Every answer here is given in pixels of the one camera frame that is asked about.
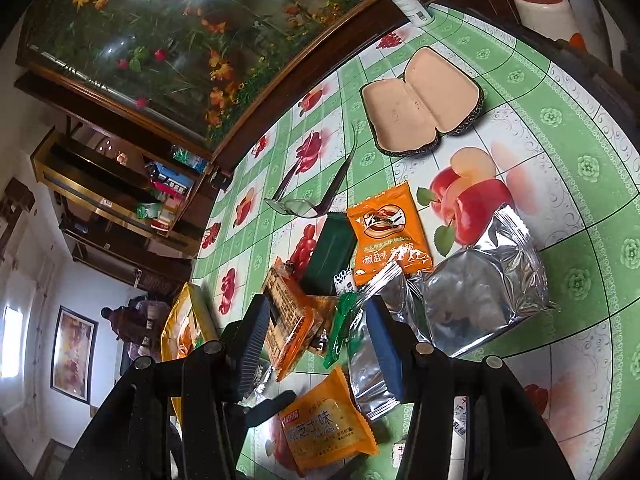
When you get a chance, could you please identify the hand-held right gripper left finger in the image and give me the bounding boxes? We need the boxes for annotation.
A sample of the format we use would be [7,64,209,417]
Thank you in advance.
[60,294,298,480]

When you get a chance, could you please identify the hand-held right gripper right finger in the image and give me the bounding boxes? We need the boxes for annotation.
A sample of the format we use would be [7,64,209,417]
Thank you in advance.
[365,295,576,480]

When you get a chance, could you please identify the small silver foil packet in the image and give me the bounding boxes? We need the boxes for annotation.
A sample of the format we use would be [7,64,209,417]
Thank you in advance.
[345,265,436,421]

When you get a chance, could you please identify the clear cracker packet orange ends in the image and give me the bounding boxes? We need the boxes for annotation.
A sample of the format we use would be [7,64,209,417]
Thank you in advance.
[260,257,341,383]

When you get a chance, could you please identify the small bright green packet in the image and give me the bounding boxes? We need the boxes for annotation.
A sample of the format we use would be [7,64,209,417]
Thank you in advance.
[322,292,358,372]

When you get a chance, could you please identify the yellow snack bag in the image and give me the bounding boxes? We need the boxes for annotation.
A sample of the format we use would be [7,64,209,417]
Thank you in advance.
[160,282,221,418]

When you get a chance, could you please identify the small blue-white candy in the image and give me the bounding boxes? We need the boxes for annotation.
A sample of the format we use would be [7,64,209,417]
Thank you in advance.
[333,267,361,297]

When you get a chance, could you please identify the orange yellow snack packet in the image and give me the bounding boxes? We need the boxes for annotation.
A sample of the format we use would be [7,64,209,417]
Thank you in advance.
[281,365,381,463]

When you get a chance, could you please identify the large silver foil packet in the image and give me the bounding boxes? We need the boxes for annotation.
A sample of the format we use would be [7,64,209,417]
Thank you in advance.
[407,205,561,358]

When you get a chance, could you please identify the dark green snack packet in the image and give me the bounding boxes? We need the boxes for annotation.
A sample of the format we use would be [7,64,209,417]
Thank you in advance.
[299,211,361,297]

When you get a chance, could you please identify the white printed packet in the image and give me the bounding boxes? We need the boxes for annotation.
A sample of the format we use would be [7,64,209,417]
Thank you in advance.
[452,395,476,443]

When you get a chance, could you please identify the eyeglasses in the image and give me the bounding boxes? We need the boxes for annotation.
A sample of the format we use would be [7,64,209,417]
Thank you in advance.
[263,122,361,219]

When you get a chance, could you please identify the water bottle green label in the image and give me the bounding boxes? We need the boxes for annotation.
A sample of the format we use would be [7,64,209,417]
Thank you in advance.
[172,145,208,171]

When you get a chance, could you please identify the green fruit print tablecloth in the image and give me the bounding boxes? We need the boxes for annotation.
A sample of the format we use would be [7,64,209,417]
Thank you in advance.
[192,2,640,480]

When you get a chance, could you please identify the wooden shelf cabinet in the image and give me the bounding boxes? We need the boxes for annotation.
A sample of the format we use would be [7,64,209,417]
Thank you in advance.
[30,110,221,261]

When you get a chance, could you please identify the open glasses case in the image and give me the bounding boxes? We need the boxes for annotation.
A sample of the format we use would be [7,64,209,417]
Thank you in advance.
[359,46,485,157]

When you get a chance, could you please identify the flower display glass panel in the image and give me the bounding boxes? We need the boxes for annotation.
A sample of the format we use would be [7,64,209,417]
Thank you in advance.
[17,0,401,151]

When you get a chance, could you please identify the white jar orange top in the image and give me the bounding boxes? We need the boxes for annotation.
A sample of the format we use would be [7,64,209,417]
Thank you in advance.
[514,0,578,41]

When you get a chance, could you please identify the framed wall picture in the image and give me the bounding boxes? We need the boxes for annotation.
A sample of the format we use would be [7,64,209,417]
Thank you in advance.
[50,305,98,403]

